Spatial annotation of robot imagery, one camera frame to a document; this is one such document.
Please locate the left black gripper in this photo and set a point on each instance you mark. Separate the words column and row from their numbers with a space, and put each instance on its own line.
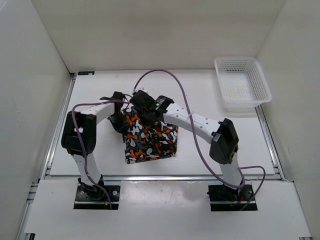
column 119, row 128

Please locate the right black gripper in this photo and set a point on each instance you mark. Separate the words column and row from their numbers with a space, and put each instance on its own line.
column 147, row 122

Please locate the orange camouflage shorts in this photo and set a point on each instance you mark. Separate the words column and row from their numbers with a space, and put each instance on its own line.
column 144, row 143

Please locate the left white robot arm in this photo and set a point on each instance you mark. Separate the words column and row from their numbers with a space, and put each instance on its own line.
column 79, row 136

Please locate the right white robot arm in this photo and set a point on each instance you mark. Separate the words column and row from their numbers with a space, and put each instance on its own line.
column 220, row 135

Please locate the dark corner label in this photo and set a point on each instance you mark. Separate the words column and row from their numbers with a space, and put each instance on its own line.
column 86, row 73

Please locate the white plastic mesh basket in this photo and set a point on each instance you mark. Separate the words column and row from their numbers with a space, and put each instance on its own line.
column 242, row 82

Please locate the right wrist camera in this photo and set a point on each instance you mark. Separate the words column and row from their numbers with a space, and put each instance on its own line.
column 140, row 89

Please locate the left aluminium rail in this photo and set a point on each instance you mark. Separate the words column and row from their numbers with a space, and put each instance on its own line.
column 57, row 129

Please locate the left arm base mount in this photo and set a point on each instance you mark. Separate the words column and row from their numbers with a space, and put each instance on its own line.
column 89, row 197

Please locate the front aluminium rail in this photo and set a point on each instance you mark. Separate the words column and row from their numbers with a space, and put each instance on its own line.
column 139, row 177

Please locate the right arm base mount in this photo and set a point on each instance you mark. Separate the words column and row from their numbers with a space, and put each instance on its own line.
column 225, row 199

